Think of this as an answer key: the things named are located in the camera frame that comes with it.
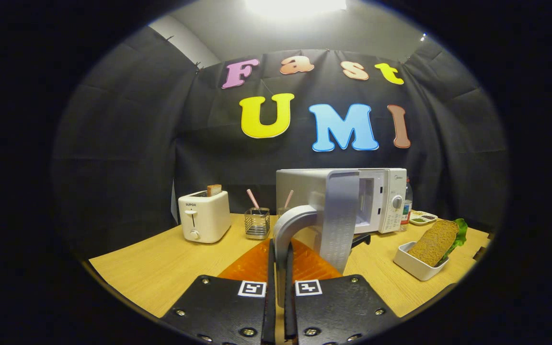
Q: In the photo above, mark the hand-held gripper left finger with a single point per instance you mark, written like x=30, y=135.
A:
x=270, y=311

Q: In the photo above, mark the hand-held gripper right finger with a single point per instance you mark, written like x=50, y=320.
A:
x=289, y=316

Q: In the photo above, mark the white microwave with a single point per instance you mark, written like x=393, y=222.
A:
x=295, y=187

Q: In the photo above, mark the white rectangular dish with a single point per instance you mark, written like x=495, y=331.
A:
x=412, y=268

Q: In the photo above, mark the brown bread sandwich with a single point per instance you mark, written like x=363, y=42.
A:
x=434, y=242

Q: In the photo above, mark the clear glass holder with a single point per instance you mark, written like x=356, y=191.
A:
x=283, y=212

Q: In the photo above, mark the pink striped straw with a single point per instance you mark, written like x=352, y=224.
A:
x=288, y=199
x=253, y=199

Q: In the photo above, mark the cream toaster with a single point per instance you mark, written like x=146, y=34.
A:
x=204, y=218

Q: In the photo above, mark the toast slice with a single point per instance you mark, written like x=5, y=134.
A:
x=214, y=190

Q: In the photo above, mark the clear water bottle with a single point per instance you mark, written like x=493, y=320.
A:
x=407, y=201

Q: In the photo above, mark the divided dish of grains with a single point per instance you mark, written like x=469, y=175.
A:
x=423, y=218

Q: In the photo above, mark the black backdrop cloth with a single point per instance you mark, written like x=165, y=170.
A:
x=122, y=143

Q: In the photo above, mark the large ceiling light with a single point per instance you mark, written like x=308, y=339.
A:
x=295, y=7

